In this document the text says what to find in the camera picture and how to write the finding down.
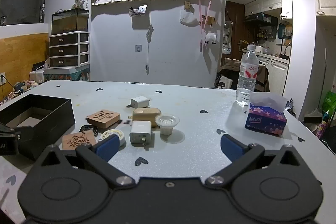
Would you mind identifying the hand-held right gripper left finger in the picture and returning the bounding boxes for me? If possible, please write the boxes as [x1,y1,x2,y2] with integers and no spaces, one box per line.
[34,134,135,187]

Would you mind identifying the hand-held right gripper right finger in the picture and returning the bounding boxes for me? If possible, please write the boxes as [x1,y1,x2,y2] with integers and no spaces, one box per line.
[205,134,315,186]

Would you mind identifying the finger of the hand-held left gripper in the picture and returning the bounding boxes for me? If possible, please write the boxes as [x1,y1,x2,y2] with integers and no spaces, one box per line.
[0,122,16,137]
[14,126,34,141]

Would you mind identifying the white yellow tape measure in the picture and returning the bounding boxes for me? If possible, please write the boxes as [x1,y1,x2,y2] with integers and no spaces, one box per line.
[99,129,126,146]

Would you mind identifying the black key fob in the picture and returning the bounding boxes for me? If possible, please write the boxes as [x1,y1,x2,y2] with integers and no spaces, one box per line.
[79,124,99,135]

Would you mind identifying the carved wooden coaster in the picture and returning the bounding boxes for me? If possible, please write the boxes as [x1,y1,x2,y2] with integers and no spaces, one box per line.
[87,109,121,126]
[62,130,96,152]

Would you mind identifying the black cardboard box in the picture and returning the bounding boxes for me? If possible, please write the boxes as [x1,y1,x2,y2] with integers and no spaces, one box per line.
[0,94,75,161]

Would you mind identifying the large white charger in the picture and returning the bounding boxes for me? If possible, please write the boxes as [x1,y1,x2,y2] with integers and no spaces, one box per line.
[129,120,153,146]

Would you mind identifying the beige earbuds case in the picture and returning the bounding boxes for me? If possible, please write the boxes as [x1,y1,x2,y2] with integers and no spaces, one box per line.
[132,107,161,127]

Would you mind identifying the small white charger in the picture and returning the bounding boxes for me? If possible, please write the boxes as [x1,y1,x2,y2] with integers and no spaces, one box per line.
[130,95,151,108]

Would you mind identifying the clear plastic cup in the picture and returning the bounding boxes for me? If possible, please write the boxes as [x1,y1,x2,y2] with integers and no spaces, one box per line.
[155,114,180,135]

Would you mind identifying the purple floral tissue box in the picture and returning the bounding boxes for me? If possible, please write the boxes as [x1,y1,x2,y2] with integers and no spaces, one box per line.
[244,93,288,135]

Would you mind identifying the pile of plush toys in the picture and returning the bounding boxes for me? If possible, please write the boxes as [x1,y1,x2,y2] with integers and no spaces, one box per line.
[0,79,40,106]

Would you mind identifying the white appliance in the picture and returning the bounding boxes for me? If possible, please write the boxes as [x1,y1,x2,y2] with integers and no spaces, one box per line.
[29,58,50,83]

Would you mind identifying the white paper bag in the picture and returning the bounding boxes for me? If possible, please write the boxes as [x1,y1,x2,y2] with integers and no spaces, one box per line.
[218,75,233,89]

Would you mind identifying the clear water bottle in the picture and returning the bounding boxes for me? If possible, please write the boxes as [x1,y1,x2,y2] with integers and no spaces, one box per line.
[235,44,259,106]

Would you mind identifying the chair with brown jacket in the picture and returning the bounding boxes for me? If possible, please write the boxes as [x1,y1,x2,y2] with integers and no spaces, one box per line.
[219,57,270,92]

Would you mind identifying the white drawer unit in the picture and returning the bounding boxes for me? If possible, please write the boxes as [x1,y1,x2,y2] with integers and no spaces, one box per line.
[49,31,90,68]

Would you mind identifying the green bag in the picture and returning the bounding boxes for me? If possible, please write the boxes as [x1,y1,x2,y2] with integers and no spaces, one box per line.
[321,91,336,112]

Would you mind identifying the white sheep plush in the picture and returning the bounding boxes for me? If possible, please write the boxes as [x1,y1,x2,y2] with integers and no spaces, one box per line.
[204,32,217,45]

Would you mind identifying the black spice shelf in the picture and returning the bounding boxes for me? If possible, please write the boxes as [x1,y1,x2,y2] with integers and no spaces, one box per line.
[256,26,278,40]

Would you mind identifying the glass fish tank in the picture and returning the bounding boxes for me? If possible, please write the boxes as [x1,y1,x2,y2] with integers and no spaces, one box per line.
[51,8,90,36]

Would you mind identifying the dark wooden door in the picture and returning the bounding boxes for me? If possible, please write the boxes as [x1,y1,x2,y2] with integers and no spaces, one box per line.
[224,1,246,59]

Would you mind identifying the pink ribbon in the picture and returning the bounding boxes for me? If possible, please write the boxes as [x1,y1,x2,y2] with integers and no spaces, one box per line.
[198,0,213,53]

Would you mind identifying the white hanging bag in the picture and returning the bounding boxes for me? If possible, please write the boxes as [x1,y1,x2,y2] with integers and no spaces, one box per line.
[180,8,199,26]

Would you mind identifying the hanging white cable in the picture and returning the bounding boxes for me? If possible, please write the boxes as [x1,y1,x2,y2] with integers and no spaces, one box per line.
[145,24,154,75]

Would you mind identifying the clear wall holder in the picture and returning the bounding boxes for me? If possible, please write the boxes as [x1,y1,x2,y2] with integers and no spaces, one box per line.
[128,5,148,17]

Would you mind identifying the white kitchen wall cabinets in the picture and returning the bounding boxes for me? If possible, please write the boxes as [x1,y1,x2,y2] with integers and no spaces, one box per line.
[244,0,293,20]

